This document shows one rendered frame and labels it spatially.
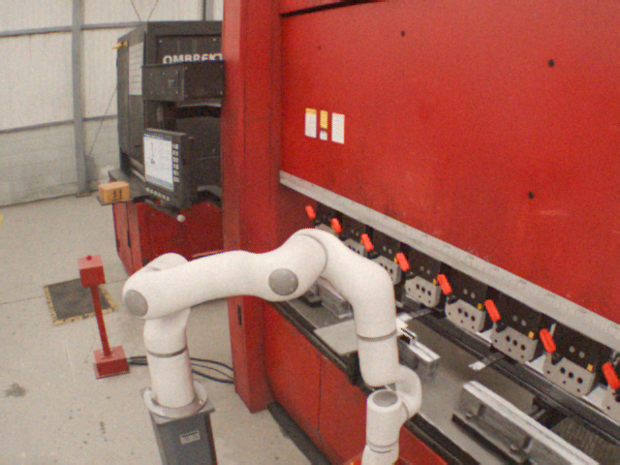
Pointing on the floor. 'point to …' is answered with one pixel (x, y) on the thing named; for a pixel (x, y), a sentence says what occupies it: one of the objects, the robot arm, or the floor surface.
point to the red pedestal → (91, 273)
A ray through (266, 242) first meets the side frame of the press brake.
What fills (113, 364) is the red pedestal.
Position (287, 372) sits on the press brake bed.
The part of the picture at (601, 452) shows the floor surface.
